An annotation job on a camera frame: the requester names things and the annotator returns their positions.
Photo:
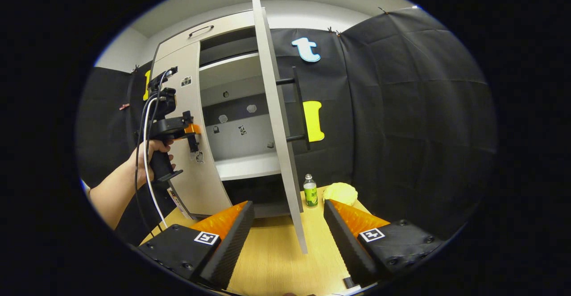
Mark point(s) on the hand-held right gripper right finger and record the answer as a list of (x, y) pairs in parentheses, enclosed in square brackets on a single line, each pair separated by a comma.
[(348, 247)]

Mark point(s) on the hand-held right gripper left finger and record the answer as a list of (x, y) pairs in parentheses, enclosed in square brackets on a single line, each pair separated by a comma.
[(232, 247)]

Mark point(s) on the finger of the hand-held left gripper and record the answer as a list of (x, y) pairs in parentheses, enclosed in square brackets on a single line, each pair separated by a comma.
[(192, 129), (188, 117)]

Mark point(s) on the beige cabinet door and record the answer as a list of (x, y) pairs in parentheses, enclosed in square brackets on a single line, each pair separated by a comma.
[(200, 184), (276, 122)]

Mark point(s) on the beige double-door shoe cabinet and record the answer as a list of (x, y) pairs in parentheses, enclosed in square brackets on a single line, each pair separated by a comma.
[(247, 166)]

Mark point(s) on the beige cabinet drawer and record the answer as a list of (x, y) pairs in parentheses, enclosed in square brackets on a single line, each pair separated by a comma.
[(214, 33)]

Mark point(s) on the wooden clothespin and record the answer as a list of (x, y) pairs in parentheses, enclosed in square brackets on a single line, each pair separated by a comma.
[(124, 106)]

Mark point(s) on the green label plastic bottle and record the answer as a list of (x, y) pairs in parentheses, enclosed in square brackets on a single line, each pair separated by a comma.
[(310, 193)]

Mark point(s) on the black backdrop cloth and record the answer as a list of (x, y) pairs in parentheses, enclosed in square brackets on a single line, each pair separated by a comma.
[(401, 131)]

